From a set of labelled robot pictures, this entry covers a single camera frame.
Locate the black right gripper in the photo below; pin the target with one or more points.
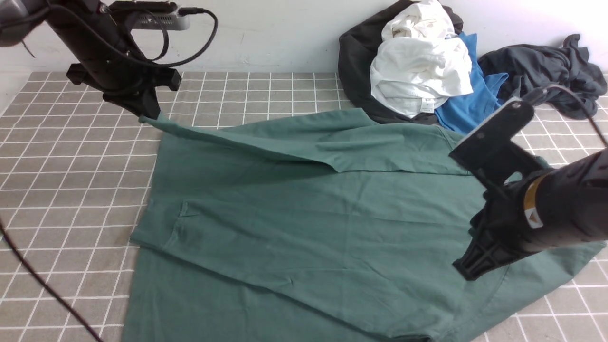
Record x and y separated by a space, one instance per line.
500 231

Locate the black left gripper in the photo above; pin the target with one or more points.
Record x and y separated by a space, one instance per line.
135 83

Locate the green long sleeve shirt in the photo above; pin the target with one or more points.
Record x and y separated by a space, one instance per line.
319 228

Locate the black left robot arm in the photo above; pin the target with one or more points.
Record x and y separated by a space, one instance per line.
99 36

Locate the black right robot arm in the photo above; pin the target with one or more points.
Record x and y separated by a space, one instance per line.
529 209

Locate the blue t-shirt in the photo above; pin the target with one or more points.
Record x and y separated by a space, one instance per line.
464 113

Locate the dark grey crumpled shirt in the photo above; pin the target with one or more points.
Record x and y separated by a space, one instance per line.
531 66

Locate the white crumpled shirt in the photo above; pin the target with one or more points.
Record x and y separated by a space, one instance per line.
421 62

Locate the black garment under white shirt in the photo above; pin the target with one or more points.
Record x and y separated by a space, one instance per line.
358 48

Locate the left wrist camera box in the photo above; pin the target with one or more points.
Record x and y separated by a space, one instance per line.
148 15

